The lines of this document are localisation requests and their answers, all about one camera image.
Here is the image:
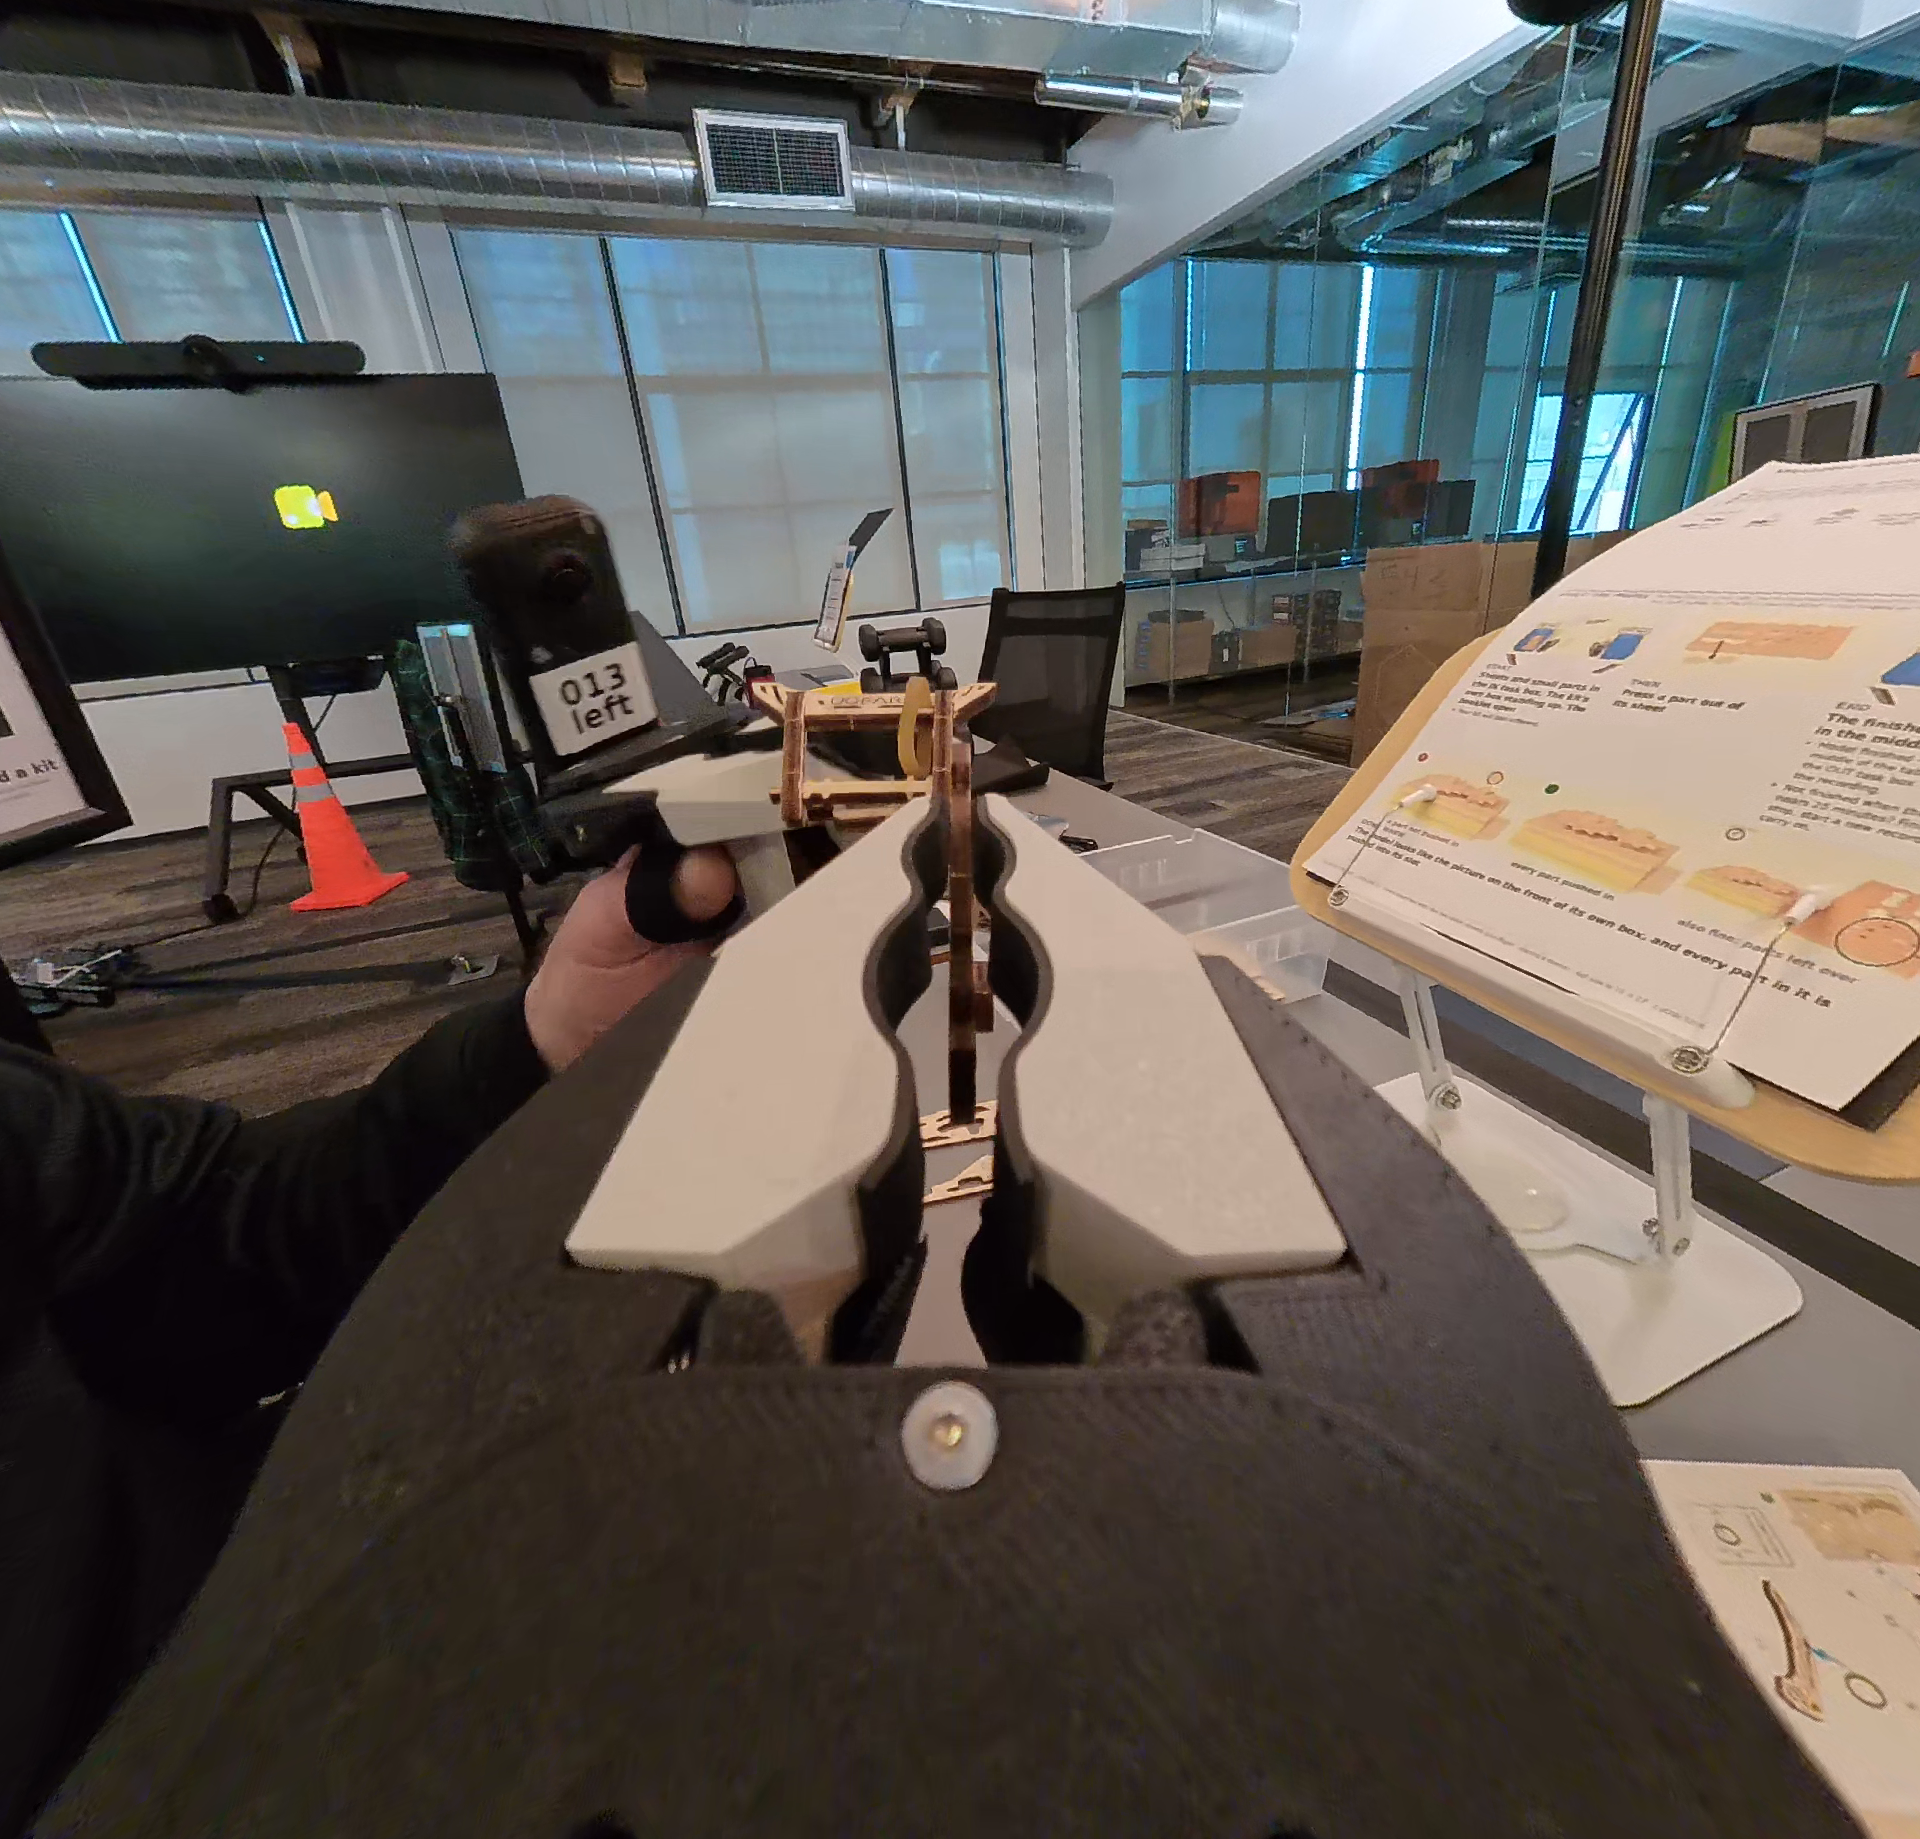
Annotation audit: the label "wooden model lever assembly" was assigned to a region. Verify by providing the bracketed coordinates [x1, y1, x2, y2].
[917, 684, 1003, 1210]

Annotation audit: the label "black fuzzy disc on rod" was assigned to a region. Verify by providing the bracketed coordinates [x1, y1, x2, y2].
[1504, 0, 1794, 602]

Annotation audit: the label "person's left forearm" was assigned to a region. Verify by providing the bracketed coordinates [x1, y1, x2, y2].
[0, 991, 555, 1437]

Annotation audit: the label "open instruction booklet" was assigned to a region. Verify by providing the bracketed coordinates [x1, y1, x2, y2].
[1640, 1462, 1920, 1832]

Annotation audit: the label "green plaid cloth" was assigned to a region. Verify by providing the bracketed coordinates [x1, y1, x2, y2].
[390, 621, 549, 970]

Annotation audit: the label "black framed marker sign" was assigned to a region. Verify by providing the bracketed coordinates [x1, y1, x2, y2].
[0, 548, 137, 872]

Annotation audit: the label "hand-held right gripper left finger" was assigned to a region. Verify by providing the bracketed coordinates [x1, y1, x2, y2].
[568, 795, 961, 1367]

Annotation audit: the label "colour printed instruction manual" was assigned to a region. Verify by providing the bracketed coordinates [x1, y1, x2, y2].
[1305, 454, 1920, 1113]

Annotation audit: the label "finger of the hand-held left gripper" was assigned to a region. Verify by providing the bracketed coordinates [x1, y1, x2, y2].
[600, 750, 844, 882]

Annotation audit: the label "large black screen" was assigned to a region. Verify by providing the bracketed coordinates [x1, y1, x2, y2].
[0, 372, 529, 687]

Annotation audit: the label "white vent grille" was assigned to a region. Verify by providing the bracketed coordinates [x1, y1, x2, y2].
[691, 109, 856, 211]

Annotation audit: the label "clear plastic storage box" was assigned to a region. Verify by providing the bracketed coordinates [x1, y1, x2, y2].
[1080, 834, 1337, 1001]

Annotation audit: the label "black screen cart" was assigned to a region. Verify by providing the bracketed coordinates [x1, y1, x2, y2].
[198, 657, 394, 925]

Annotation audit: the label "black dumbbell rack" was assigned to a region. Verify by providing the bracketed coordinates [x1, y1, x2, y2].
[856, 616, 954, 693]

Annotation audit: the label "black framed picture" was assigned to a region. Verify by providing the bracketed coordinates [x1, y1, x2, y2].
[1729, 382, 1883, 490]

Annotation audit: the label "small black mesh chair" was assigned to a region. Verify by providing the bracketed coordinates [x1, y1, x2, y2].
[973, 583, 1127, 791]

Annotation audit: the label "person's left hand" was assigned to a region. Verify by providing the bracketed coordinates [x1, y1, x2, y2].
[523, 840, 750, 1075]

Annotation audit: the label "yellow blue tag holder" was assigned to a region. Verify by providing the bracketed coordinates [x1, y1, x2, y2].
[817, 508, 898, 657]

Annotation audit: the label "black video bar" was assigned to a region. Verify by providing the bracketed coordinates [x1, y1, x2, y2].
[29, 336, 368, 396]

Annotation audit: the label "round silver duct pipe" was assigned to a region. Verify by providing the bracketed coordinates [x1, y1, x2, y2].
[0, 68, 1113, 248]

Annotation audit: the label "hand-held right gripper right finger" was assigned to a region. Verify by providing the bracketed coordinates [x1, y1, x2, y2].
[959, 792, 1348, 1361]

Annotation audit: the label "black floor tripod legs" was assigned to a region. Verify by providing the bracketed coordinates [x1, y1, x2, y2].
[0, 944, 504, 1014]

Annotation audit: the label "large cardboard box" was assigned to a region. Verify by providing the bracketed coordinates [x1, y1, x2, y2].
[1349, 538, 1547, 768]

